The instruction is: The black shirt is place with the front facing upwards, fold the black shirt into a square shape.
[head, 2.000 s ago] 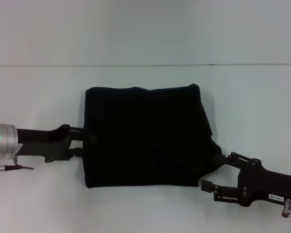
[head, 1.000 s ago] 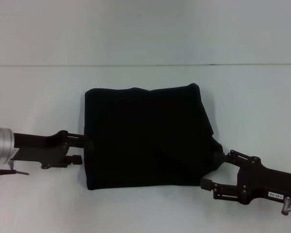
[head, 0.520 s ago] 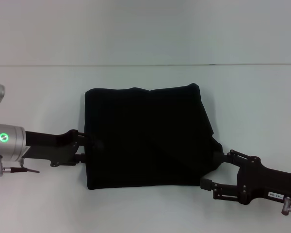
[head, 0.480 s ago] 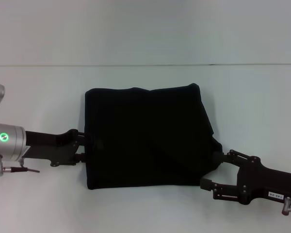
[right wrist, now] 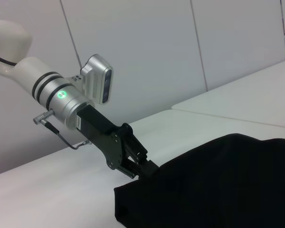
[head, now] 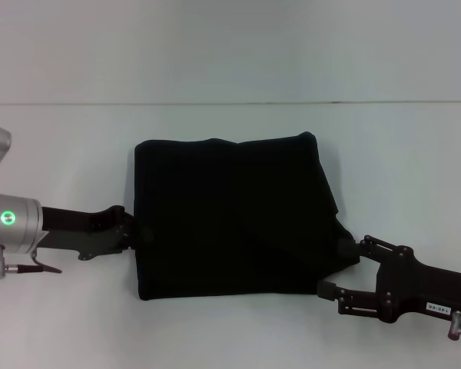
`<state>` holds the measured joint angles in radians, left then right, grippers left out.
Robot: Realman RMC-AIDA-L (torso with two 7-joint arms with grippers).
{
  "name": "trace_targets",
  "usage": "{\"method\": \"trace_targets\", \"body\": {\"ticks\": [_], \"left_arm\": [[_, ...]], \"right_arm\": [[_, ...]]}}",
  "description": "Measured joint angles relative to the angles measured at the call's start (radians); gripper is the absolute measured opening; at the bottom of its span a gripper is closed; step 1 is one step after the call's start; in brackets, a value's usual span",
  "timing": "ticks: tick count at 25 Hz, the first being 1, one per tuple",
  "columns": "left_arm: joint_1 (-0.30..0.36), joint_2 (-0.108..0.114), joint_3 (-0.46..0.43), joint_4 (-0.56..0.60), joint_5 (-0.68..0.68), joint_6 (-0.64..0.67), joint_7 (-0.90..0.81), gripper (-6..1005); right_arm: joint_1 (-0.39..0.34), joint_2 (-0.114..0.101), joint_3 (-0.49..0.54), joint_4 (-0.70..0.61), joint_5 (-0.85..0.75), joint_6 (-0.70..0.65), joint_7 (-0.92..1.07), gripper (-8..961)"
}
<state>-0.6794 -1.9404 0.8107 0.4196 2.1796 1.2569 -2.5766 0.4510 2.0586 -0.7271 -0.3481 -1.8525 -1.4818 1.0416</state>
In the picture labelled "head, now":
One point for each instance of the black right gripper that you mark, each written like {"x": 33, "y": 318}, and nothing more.
{"x": 426, "y": 286}

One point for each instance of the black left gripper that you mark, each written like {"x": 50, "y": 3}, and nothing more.
{"x": 80, "y": 230}

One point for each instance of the black shirt with FREE print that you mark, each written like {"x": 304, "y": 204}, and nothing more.
{"x": 234, "y": 215}

